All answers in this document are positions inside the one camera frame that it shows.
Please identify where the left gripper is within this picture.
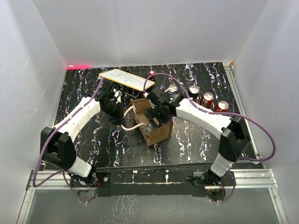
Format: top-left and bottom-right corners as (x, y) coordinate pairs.
(102, 101), (127, 127)

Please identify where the purple drink can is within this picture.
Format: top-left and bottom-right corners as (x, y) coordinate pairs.
(168, 84), (178, 92)

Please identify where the black drink can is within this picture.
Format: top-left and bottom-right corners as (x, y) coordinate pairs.
(188, 85), (200, 102)

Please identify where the red Coke can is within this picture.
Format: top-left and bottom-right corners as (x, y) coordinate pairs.
(199, 92), (214, 109)
(213, 101), (229, 112)

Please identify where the blue energy drink can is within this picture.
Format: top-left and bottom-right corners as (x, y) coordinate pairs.
(145, 123), (154, 132)

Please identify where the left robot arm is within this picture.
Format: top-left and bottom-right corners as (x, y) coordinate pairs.
(40, 79), (126, 186)

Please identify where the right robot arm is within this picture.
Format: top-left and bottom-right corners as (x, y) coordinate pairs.
(143, 87), (250, 185)

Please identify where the white tablet with stand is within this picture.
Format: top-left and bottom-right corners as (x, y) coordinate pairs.
(99, 69), (146, 98)

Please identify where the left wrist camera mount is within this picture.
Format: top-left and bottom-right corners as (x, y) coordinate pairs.
(111, 89), (122, 103)

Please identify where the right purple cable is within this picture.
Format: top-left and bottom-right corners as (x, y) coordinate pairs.
(142, 72), (278, 203)

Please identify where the purple cable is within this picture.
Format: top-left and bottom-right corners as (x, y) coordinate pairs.
(142, 72), (278, 203)
(32, 78), (106, 203)

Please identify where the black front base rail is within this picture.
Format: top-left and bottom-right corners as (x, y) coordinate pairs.
(96, 163), (219, 197)

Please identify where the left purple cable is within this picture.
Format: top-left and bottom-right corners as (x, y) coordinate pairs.
(32, 78), (106, 203)

